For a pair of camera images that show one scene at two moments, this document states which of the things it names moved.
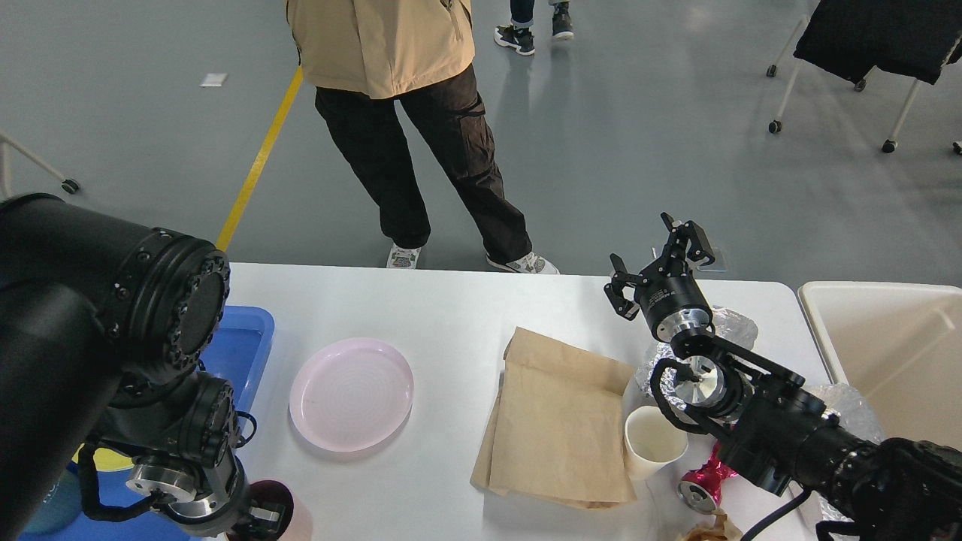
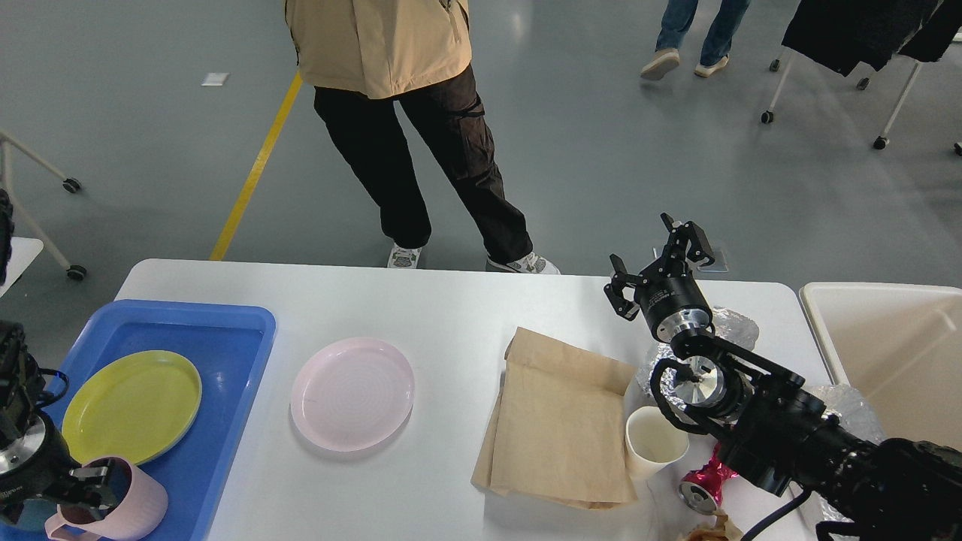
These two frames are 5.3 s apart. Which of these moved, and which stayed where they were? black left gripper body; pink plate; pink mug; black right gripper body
Moved: black left gripper body; pink mug
Stayed: pink plate; black right gripper body
